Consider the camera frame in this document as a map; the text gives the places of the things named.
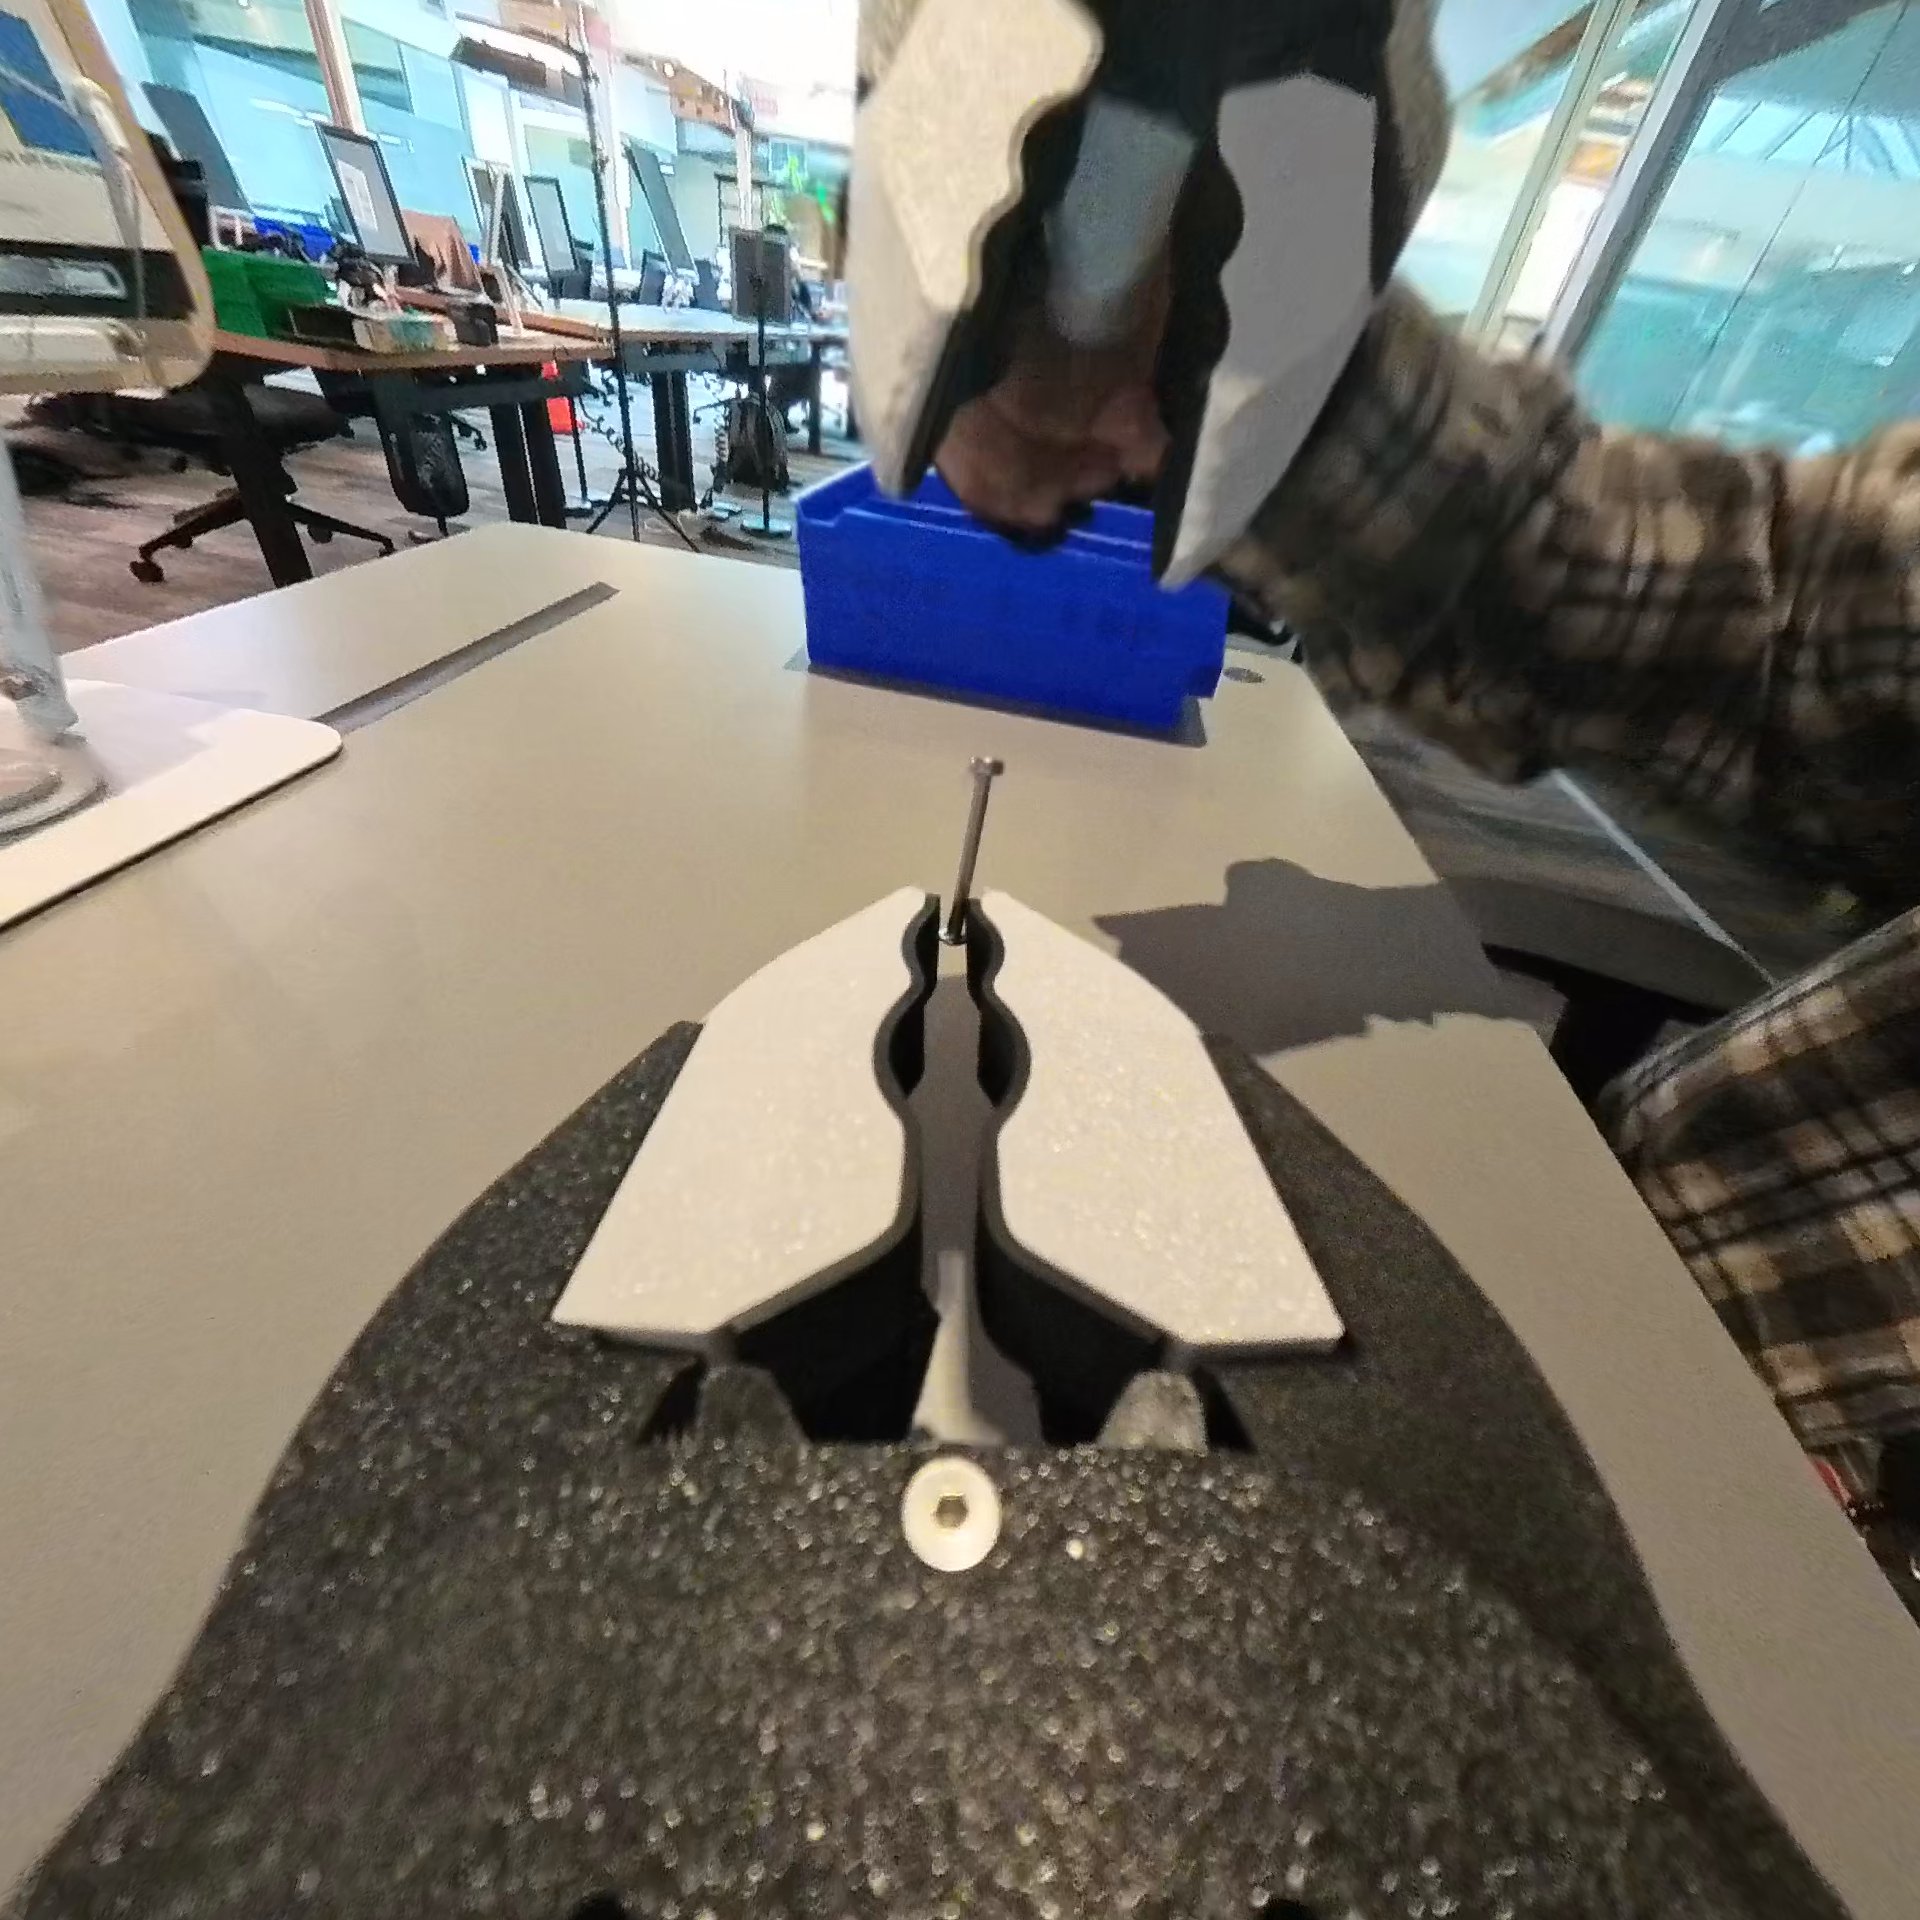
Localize steel bolt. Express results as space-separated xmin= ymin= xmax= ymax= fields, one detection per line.
xmin=942 ymin=755 xmax=1009 ymax=940

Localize green storage bins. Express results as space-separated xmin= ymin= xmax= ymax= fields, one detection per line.
xmin=202 ymin=247 xmax=339 ymax=338

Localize white document stand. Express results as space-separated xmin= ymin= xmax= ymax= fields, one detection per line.
xmin=0 ymin=0 xmax=346 ymax=934

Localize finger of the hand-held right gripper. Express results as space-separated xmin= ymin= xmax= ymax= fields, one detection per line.
xmin=1153 ymin=78 xmax=1390 ymax=593
xmin=849 ymin=0 xmax=1109 ymax=502

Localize person's right hand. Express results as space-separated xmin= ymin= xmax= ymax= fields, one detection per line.
xmin=938 ymin=322 xmax=1187 ymax=550

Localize blue plastic parts bin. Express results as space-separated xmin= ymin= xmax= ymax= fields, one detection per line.
xmin=795 ymin=457 xmax=1233 ymax=737

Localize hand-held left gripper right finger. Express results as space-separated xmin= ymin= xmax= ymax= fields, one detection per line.
xmin=971 ymin=891 xmax=1346 ymax=1366

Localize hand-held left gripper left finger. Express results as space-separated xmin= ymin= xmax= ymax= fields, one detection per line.
xmin=550 ymin=884 xmax=933 ymax=1361

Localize black upright monitor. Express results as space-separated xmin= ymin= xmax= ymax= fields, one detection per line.
xmin=312 ymin=124 xmax=418 ymax=273

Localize long wooden desk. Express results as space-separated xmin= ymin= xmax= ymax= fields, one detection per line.
xmin=194 ymin=286 xmax=608 ymax=587

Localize black monitor on pole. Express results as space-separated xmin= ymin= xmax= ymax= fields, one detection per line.
xmin=726 ymin=225 xmax=798 ymax=540

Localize tripod light stand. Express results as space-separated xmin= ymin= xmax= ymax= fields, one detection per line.
xmin=450 ymin=17 xmax=700 ymax=553

